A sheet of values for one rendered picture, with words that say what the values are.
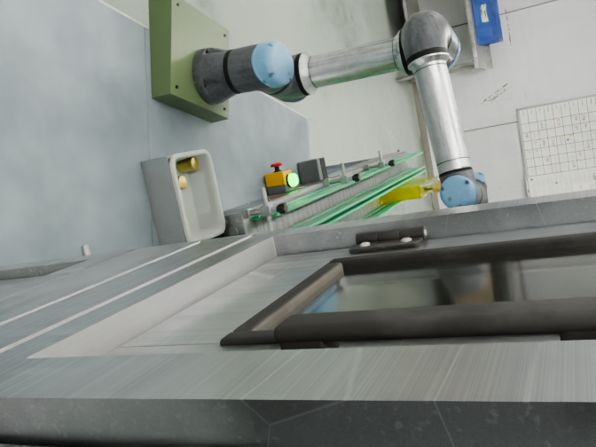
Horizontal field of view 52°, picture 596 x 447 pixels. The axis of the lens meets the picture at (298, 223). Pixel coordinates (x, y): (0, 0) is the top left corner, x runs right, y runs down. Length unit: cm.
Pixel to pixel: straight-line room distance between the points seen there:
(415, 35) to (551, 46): 595
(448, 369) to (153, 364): 13
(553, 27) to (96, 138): 639
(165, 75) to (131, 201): 34
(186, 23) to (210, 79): 16
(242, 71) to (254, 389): 141
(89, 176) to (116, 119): 17
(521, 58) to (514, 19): 43
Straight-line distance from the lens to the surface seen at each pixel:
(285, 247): 57
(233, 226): 162
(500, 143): 741
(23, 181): 126
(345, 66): 164
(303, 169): 225
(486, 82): 741
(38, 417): 28
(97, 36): 151
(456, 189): 135
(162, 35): 163
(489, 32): 680
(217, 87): 164
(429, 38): 144
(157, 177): 149
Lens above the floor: 170
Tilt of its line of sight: 26 degrees down
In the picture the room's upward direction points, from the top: 82 degrees clockwise
